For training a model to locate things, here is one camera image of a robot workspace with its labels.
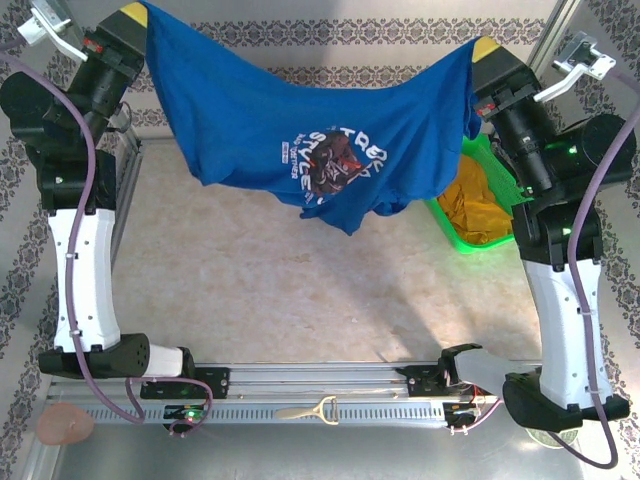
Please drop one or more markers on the yellow cloth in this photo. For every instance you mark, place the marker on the yellow cloth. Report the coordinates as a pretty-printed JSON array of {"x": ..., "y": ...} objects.
[{"x": 475, "y": 210}]

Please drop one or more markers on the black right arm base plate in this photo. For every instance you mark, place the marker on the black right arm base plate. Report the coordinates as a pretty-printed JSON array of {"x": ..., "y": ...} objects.
[{"x": 422, "y": 380}]

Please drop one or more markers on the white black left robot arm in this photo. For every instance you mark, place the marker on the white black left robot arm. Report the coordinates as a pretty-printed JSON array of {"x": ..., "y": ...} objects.
[{"x": 85, "y": 280}]

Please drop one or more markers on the blue t-shirt with print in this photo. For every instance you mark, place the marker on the blue t-shirt with print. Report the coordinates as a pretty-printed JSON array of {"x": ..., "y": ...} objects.
[{"x": 240, "y": 115}]

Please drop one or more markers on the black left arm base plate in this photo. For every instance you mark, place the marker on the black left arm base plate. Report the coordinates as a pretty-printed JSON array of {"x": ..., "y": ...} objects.
[{"x": 217, "y": 382}]

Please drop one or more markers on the aluminium frame post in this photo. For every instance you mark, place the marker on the aluminium frame post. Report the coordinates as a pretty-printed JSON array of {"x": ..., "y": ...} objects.
[
  {"x": 552, "y": 25},
  {"x": 134, "y": 137}
]

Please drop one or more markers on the left control board green light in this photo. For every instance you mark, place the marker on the left control board green light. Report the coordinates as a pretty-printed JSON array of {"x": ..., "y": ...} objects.
[{"x": 187, "y": 414}]

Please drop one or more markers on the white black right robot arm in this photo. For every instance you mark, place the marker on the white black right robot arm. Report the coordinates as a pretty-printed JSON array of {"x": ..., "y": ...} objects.
[{"x": 565, "y": 325}]

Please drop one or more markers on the green patterned white bowl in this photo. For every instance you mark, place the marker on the green patterned white bowl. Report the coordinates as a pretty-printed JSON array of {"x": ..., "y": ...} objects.
[{"x": 545, "y": 440}]

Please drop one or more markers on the green plastic mesh basket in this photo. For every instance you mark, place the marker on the green plastic mesh basket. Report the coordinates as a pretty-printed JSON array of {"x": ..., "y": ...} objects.
[{"x": 500, "y": 180}]

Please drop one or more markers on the beige vegetable peeler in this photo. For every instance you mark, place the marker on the beige vegetable peeler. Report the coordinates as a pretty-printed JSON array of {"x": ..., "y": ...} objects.
[{"x": 300, "y": 413}]

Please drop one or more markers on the aluminium mounting rail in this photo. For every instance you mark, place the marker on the aluminium mounting rail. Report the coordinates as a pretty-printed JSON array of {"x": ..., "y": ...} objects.
[{"x": 310, "y": 377}]

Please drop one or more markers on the pink plastic cup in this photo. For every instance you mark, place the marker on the pink plastic cup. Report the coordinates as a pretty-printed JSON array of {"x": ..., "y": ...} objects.
[{"x": 65, "y": 425}]

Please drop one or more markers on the right control board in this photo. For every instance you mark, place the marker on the right control board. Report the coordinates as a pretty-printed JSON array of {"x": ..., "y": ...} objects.
[{"x": 460, "y": 411}]

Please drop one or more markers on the aluminium frame floor rail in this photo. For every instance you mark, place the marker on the aluminium frame floor rail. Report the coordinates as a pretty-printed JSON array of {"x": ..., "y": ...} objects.
[{"x": 125, "y": 200}]

